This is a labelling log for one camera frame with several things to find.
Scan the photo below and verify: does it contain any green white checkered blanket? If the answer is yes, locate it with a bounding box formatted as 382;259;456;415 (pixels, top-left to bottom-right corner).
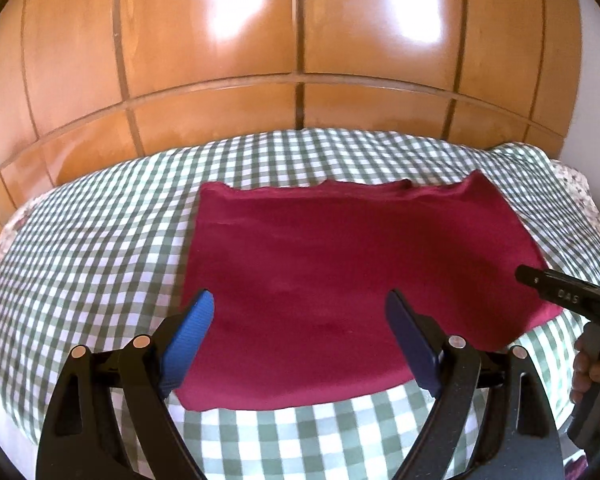
0;129;600;480

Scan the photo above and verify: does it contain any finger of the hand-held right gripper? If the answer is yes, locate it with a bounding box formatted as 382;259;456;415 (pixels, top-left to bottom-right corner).
515;265;600;318

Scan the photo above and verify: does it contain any floral patterned bedcover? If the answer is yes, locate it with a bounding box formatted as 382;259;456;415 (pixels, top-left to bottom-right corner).
550;159;600;246

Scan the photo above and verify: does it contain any maroon long-sleeved shirt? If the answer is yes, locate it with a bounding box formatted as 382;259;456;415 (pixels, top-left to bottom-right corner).
172;170;566;412

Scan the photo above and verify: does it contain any person's right hand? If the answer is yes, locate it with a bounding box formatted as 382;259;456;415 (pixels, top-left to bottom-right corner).
570;337;600;406

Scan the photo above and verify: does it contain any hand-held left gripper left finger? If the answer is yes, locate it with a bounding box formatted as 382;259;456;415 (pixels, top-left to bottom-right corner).
35;288;216;480

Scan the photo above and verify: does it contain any white bed sheet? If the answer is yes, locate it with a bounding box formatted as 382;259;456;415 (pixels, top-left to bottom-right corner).
0;375;43;466

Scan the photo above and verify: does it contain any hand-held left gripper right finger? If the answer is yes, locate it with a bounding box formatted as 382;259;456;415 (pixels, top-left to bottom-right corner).
385;288;566;480

